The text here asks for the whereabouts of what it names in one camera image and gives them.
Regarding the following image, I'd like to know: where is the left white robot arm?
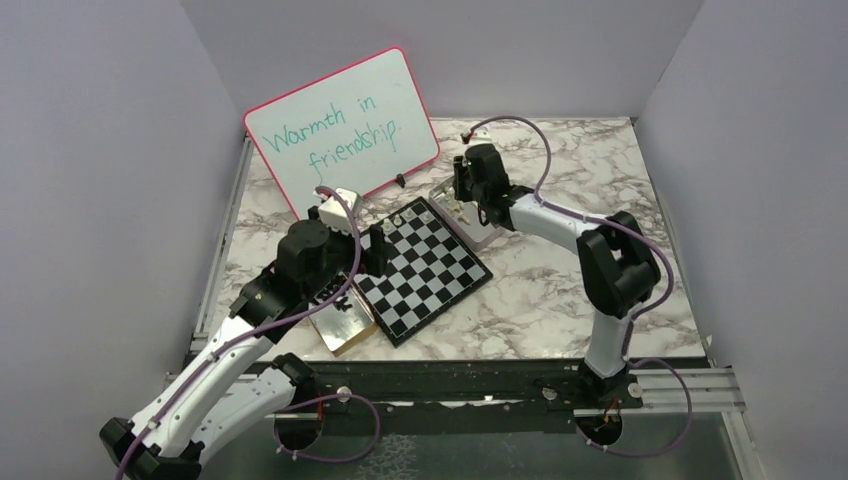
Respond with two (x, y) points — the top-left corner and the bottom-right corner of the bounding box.
(99, 219), (394, 479)

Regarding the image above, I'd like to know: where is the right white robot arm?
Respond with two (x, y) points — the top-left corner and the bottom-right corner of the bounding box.
(452, 143), (661, 407)

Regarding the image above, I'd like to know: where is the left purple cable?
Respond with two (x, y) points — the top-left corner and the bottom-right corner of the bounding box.
(113, 186), (384, 480)

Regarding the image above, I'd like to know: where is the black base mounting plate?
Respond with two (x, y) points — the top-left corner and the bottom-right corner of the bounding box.
(182, 354), (713, 439)

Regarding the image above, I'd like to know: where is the silver tin with white pieces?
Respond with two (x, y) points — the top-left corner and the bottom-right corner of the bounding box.
(427, 179), (504, 252)

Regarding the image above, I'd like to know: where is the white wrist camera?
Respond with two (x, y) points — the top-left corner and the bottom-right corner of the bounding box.
(466, 128), (494, 148)
(318, 188), (363, 234)

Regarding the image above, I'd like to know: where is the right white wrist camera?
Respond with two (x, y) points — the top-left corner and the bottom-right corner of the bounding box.
(466, 128), (494, 148)

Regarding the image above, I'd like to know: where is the aluminium rail frame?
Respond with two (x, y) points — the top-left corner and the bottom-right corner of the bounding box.
(156, 135), (770, 480)

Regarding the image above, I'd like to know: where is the pile of white chess pieces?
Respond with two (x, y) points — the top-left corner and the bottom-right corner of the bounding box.
(444, 197), (471, 225)

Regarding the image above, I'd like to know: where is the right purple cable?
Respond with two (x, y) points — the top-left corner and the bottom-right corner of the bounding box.
(460, 115), (695, 460)

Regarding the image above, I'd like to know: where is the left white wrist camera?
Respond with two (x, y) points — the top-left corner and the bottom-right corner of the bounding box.
(318, 188), (363, 234)

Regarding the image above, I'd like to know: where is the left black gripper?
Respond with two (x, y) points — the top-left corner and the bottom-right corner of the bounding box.
(304, 206), (394, 300)

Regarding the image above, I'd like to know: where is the pink framed whiteboard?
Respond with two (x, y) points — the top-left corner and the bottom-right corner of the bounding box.
(243, 47), (441, 218)

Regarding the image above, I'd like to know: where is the purple cable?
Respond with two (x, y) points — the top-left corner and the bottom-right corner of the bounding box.
(113, 186), (384, 480)
(460, 115), (695, 460)

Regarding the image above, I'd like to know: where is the pile of black chess pieces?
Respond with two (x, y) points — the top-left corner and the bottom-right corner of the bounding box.
(313, 274), (353, 313)

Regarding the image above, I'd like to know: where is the gold tin with black pieces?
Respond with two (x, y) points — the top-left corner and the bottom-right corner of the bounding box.
(309, 283), (377, 357)

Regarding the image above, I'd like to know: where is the black white chessboard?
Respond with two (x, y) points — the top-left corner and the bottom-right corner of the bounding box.
(354, 197), (493, 347)

